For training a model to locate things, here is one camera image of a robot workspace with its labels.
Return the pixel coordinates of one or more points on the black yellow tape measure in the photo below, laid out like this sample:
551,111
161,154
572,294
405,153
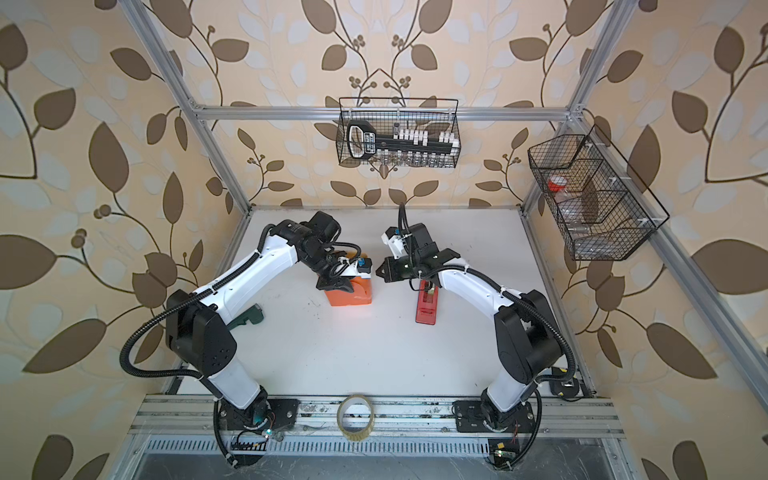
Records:
569,391

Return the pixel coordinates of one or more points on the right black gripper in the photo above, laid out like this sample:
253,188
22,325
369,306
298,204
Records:
390,274

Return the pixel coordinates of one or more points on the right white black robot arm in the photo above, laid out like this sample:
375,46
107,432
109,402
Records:
530,345

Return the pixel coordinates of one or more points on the back black wire basket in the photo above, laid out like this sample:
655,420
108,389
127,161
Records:
433,114

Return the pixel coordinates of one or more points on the yellow orange wrapping paper sheet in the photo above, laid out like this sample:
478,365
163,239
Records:
362,294

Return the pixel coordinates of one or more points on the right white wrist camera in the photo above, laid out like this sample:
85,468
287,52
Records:
396,240

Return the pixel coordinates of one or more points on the red tape dispenser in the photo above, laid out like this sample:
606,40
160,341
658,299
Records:
427,303

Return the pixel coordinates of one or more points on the black socket set rail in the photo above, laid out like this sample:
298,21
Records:
363,141

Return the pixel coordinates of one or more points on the side black wire basket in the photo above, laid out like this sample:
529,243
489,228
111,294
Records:
608,209

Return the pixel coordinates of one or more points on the clear tape roll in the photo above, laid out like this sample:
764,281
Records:
355,418

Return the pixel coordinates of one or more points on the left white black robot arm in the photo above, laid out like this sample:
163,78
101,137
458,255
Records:
198,323

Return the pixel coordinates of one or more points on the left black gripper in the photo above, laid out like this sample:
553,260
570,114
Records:
335,281

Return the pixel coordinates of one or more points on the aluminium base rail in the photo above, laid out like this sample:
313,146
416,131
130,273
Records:
392,416

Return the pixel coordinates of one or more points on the green utility knife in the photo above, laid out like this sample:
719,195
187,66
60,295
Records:
252,316

